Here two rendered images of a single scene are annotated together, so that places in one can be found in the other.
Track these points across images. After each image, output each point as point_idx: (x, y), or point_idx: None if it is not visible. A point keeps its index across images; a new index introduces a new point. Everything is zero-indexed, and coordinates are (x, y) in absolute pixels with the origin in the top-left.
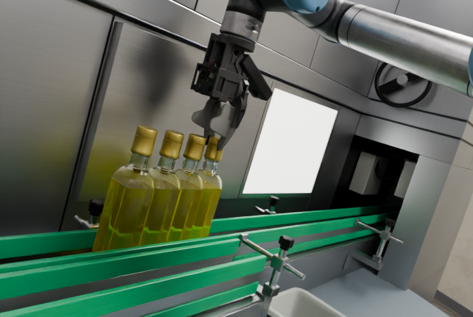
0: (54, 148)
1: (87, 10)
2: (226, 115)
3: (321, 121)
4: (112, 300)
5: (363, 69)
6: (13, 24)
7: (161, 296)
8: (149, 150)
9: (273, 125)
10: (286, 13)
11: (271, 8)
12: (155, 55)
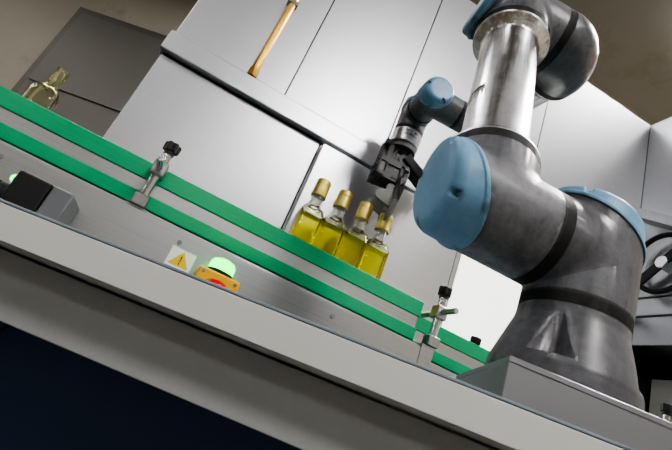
0: (265, 217)
1: (303, 137)
2: (389, 190)
3: None
4: (270, 230)
5: None
6: (259, 136)
7: (307, 257)
8: (322, 192)
9: (473, 270)
10: (428, 113)
11: (419, 115)
12: (345, 169)
